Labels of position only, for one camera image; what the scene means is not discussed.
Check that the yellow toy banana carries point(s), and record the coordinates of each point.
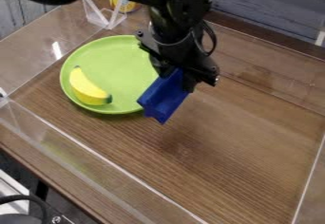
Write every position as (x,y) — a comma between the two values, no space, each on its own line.
(86,90)

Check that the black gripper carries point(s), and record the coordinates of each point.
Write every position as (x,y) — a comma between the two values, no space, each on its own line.
(182,48)

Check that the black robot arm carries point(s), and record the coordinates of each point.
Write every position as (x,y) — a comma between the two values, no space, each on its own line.
(177,13)

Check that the yellow labelled tin can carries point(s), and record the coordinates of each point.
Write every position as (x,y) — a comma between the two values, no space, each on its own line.
(127,6)

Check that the blue cross-shaped block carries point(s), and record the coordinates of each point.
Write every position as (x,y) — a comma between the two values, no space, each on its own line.
(163,96)

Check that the green plastic plate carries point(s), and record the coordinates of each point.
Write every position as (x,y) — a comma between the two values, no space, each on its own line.
(118,67)

